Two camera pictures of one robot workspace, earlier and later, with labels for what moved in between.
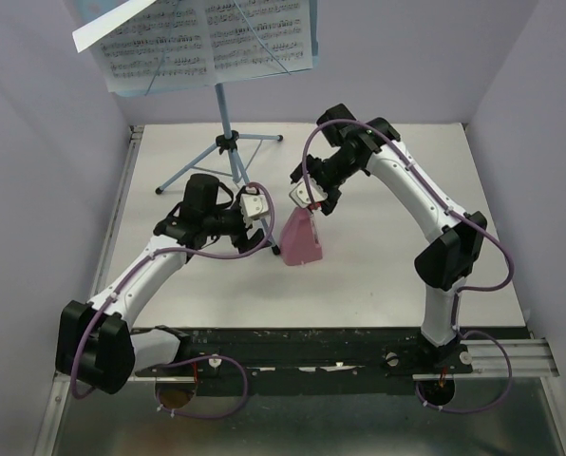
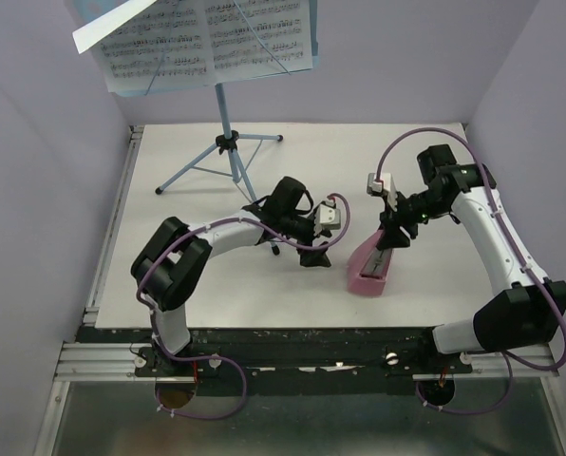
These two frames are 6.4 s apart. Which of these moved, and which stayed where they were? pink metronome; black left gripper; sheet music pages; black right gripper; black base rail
Moved: pink metronome; black right gripper; black left gripper
Stayed: black base rail; sheet music pages
